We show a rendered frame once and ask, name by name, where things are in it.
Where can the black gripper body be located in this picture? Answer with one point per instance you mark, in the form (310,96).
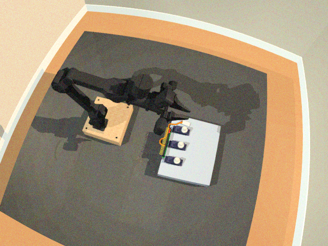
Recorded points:
(161,123)

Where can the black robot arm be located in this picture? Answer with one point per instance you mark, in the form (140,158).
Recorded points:
(132,90)

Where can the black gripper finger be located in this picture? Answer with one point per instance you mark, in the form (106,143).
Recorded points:
(175,116)
(178,105)

